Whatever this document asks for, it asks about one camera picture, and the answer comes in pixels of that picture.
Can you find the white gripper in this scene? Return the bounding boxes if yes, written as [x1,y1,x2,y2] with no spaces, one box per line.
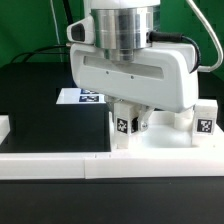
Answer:
[67,17,198,132]

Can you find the white square table top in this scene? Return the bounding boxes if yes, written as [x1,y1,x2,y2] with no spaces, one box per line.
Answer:
[110,111,224,151]

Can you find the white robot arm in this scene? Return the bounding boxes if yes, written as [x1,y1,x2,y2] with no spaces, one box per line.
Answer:
[67,0,199,131]

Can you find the white U-shaped obstacle fence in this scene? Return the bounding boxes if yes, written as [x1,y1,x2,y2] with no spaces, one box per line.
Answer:
[0,114,224,181]

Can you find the white marker sheet with tags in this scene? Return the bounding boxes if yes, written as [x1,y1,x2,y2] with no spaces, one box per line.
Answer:
[56,88,105,105]

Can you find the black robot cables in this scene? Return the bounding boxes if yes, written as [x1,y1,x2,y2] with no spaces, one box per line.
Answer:
[9,0,74,64]

